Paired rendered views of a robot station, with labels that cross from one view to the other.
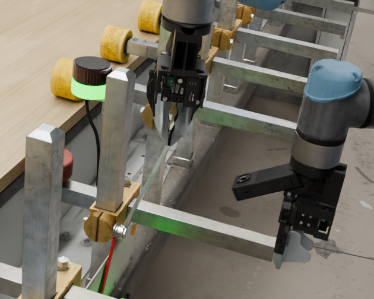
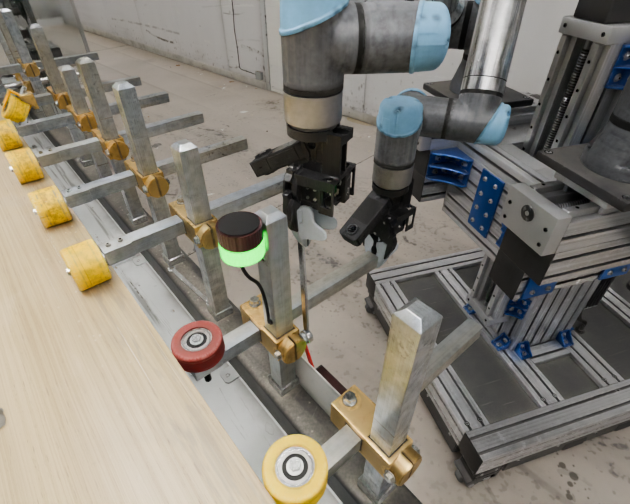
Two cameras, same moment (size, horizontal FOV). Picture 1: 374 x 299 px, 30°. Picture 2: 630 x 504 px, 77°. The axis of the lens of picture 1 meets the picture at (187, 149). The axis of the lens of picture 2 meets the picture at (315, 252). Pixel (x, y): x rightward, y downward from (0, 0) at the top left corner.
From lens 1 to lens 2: 0.80 m
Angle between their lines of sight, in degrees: 45
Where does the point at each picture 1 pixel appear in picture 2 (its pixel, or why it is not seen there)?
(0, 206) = not seen: hidden behind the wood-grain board
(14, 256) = not seen: hidden behind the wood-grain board
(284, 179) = (383, 208)
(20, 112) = (85, 332)
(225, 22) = (111, 133)
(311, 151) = (406, 175)
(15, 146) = (150, 362)
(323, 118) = (412, 146)
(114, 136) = (283, 273)
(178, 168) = (179, 265)
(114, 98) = (277, 240)
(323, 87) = (411, 122)
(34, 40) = not seen: outside the picture
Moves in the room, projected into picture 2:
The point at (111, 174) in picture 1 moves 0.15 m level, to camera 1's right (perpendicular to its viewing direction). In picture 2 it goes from (286, 303) to (338, 255)
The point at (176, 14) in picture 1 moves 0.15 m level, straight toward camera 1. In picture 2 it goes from (328, 120) to (446, 149)
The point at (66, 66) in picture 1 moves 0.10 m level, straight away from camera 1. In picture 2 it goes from (81, 255) to (41, 240)
